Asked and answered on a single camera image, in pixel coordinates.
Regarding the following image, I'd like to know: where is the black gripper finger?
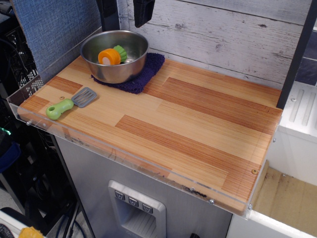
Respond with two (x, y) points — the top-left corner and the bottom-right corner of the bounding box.
(133, 0), (155, 28)

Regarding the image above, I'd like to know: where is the green handled grey spatula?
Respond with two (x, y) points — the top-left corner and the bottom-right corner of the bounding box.
(46, 87), (97, 120)

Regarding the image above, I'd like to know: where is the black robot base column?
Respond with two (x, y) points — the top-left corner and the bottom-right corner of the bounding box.
(96, 0), (120, 32)

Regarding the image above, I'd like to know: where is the silver metal bowl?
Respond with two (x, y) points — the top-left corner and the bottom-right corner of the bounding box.
(80, 30), (149, 84)

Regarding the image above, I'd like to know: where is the purple cloth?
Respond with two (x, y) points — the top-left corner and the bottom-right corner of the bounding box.
(91, 53), (165, 94)

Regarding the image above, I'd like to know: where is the orange toy carrot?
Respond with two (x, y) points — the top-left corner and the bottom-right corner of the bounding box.
(98, 45), (127, 65)

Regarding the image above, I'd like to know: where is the clear acrylic table guard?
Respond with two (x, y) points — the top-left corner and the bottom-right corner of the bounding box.
(6, 27), (279, 221)

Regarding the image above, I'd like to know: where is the black plastic crate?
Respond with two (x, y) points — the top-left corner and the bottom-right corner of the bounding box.
(0, 26), (38, 87)

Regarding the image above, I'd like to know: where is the silver toy fridge cabinet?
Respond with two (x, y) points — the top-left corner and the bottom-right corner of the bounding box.
(56, 138), (232, 238)

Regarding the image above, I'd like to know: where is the grey ice dispenser panel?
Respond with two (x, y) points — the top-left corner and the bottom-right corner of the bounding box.
(108, 180), (167, 238)

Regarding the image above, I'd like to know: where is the white toy sink counter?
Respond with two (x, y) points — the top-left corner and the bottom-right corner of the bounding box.
(227, 82), (317, 238)

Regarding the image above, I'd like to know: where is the yellow object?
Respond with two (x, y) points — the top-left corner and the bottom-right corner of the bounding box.
(18, 227), (44, 238)

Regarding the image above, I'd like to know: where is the black vertical post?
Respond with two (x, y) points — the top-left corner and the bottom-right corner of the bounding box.
(276, 0), (317, 109)

